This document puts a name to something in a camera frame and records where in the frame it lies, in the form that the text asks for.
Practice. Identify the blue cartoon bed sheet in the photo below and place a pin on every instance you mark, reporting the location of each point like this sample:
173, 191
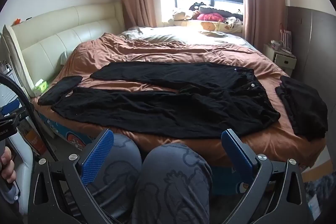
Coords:
71, 137

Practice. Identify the cream padded headboard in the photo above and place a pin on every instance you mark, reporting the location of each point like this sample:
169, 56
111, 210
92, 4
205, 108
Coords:
65, 35

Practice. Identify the pile of black clothes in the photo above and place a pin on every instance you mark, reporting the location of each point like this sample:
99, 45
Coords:
303, 108

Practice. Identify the green tissue pack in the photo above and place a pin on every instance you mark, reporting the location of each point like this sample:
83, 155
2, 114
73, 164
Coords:
40, 87

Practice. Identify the grey wardrobe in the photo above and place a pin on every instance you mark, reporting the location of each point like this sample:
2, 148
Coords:
312, 56

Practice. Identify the pale green pillow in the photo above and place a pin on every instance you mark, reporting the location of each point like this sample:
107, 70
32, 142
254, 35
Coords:
65, 57

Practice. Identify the beige plush toy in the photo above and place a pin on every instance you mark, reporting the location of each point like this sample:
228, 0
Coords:
181, 15

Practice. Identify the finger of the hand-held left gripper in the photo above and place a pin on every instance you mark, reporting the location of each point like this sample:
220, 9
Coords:
15, 113

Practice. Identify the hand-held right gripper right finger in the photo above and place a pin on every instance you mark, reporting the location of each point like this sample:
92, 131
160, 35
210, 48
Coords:
237, 159

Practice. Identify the white nightstand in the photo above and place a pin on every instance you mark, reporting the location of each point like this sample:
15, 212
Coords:
282, 61

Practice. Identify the black plush toy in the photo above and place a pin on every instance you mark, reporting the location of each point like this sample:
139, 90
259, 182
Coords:
197, 6

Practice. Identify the person's left leg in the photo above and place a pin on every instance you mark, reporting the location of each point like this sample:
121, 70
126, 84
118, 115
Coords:
120, 161

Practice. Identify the person's knees in grey pyjamas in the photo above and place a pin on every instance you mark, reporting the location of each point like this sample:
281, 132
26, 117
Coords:
173, 182

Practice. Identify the brown blanket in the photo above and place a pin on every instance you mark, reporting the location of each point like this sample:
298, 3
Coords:
183, 56

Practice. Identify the black pants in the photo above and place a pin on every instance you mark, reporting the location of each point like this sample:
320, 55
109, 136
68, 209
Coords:
157, 108

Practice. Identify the grey shaggy rug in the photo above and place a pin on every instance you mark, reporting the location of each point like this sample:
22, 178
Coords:
319, 195

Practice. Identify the folded black garment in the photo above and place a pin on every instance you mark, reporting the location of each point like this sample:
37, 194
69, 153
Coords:
60, 90

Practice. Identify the spotted plush toy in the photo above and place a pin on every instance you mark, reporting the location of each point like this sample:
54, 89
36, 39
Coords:
232, 22

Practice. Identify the red plush toy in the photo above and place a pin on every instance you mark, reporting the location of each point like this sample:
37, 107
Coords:
210, 17

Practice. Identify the person's left hand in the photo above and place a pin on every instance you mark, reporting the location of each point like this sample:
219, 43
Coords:
7, 166

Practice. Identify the long dark plush toy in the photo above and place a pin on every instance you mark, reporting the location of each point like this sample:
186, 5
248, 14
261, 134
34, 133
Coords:
223, 11

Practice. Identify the orange box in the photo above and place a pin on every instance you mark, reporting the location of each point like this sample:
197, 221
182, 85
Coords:
35, 141

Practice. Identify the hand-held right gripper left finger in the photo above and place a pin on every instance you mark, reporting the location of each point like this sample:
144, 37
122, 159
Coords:
96, 159

